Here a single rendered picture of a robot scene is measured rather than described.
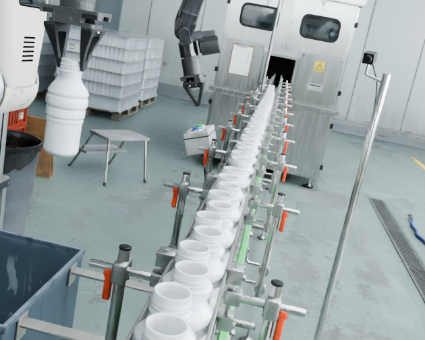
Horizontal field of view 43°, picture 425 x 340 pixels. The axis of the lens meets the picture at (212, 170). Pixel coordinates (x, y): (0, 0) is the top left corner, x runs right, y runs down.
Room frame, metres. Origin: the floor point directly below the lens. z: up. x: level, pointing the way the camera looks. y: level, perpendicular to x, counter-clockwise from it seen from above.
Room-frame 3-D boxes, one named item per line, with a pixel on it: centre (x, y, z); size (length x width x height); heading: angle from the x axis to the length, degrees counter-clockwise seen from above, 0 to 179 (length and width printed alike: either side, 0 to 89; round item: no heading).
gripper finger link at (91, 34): (0.92, 0.26, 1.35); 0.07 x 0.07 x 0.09; 86
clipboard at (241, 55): (5.81, -0.07, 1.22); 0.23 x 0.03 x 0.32; 85
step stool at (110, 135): (4.78, 0.95, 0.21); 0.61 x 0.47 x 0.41; 48
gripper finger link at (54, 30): (0.92, 0.28, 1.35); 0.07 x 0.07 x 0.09; 86
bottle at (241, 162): (1.11, -0.05, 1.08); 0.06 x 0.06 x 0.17
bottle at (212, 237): (0.64, -0.01, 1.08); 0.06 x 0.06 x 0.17
